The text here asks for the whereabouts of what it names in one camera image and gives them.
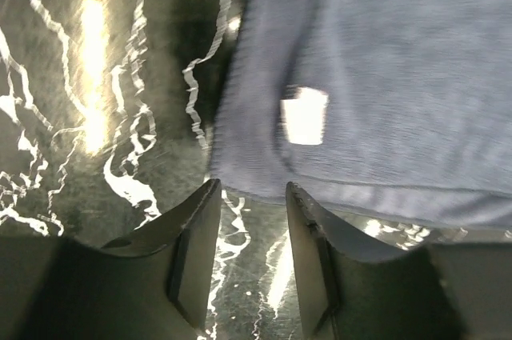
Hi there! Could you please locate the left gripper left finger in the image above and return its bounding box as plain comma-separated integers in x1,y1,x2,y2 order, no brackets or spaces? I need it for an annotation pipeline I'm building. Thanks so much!
23,179,222,339

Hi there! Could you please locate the dark blue towel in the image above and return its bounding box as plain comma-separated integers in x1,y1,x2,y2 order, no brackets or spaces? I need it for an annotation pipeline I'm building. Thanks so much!
210,0,511,230

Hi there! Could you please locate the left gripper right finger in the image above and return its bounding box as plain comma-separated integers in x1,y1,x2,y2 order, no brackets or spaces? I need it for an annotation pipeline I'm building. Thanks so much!
286,182,464,339

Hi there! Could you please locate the black marbled table mat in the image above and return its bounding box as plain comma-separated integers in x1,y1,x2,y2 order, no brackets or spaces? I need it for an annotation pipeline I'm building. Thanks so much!
1,0,511,339

